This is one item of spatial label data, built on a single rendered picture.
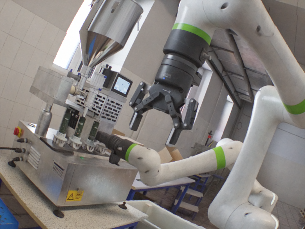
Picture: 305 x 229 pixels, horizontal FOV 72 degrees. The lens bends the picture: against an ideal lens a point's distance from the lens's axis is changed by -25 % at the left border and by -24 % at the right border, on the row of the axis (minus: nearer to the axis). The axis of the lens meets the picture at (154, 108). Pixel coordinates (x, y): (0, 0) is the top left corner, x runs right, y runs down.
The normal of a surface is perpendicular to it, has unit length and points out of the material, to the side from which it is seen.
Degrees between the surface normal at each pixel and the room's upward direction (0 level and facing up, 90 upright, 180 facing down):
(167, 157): 111
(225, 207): 64
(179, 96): 90
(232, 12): 144
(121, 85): 90
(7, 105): 90
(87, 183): 90
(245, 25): 151
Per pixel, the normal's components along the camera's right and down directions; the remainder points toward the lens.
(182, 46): -0.18, -0.11
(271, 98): -0.75, -0.33
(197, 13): -0.79, 0.45
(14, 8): 0.81, 0.32
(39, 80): -0.44, -0.22
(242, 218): -0.73, -0.52
